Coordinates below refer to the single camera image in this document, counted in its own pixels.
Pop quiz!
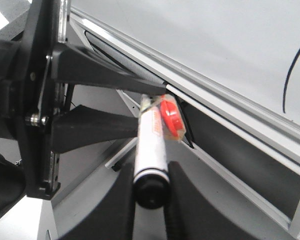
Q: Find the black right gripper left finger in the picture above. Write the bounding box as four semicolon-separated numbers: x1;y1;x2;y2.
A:
60;163;136;240

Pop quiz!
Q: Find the large white whiteboard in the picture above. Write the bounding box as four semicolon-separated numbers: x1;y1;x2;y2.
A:
72;0;300;164

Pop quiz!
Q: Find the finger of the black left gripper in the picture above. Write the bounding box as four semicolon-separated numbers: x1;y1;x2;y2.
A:
51;43;166;95
51;105;138;153

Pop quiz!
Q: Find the grey metal stand frame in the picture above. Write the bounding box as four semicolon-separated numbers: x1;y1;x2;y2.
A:
37;19;300;240

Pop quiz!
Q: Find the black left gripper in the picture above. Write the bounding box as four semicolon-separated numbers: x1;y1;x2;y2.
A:
0;0;71;219

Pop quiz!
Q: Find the white whiteboard marker pen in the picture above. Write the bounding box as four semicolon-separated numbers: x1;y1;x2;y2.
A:
133;94;170;209

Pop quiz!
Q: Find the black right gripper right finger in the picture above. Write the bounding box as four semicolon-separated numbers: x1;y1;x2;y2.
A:
163;161;256;240

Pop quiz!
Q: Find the red round magnet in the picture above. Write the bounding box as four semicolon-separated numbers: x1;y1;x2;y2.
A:
154;94;187;142

